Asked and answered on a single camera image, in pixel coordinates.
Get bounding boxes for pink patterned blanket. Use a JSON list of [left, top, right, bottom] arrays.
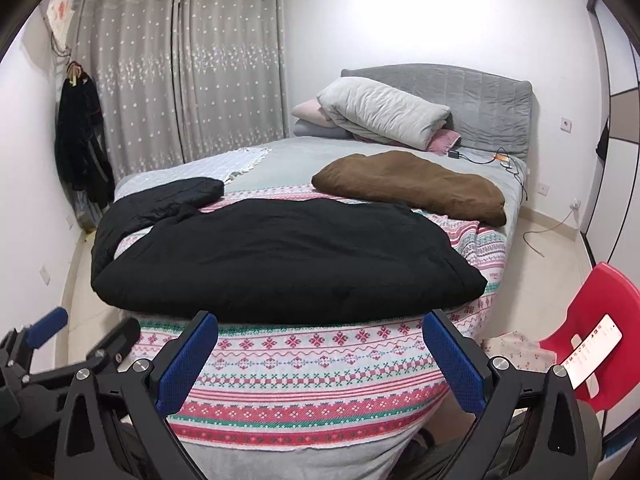
[[115, 184, 511, 448]]

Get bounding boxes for black coat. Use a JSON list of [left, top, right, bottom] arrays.
[[91, 176, 488, 325]]

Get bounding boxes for grey starred curtain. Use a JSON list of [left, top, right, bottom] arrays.
[[75, 0, 188, 183], [175, 0, 291, 163]]

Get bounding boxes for wall calendar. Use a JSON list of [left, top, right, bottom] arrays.
[[44, 0, 76, 46]]

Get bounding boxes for grey pillow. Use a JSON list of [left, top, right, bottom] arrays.
[[293, 120, 353, 140]]

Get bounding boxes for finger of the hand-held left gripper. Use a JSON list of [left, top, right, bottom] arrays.
[[0, 307, 69, 361], [20, 316, 142, 392]]

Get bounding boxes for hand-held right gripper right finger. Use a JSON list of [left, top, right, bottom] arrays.
[[421, 308, 599, 480]]

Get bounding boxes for black charger cable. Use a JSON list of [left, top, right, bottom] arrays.
[[457, 149, 531, 203]]

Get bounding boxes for white paper tag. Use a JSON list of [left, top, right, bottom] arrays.
[[562, 314, 623, 391]]

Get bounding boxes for thin floor cable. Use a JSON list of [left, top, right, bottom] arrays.
[[522, 207, 578, 259]]

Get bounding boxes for dark hanging clothes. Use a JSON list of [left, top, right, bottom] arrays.
[[54, 77, 116, 211]]

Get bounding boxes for dark shoe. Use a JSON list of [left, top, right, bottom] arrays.
[[400, 427, 436, 466]]

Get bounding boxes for striped grey cloth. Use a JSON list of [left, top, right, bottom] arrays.
[[72, 187, 103, 233]]

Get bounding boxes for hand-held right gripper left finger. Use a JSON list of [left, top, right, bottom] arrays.
[[52, 310, 219, 480]]

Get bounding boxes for floral cloth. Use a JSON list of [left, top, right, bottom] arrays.
[[482, 331, 557, 372]]

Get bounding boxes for red plastic chair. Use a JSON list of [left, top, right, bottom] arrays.
[[539, 261, 640, 411]]

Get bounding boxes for wardrobe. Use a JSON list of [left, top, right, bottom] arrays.
[[582, 0, 640, 281]]

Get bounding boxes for pink cushion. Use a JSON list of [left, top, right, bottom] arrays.
[[427, 129, 461, 156]]

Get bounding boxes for grey bed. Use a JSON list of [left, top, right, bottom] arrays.
[[114, 137, 530, 480]]

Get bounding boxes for brown garment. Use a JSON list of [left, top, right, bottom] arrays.
[[311, 150, 507, 227]]

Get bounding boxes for clothes hangers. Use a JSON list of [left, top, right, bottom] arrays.
[[65, 60, 93, 86]]

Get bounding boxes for white lace cloth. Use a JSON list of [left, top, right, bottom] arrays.
[[202, 146, 273, 184]]

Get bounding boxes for grey padded headboard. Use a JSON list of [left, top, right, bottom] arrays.
[[341, 63, 533, 161]]

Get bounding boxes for white folded duvet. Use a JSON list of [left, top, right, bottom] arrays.
[[317, 79, 451, 151]]

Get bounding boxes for pale pink pillow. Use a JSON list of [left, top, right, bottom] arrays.
[[292, 99, 331, 123]]

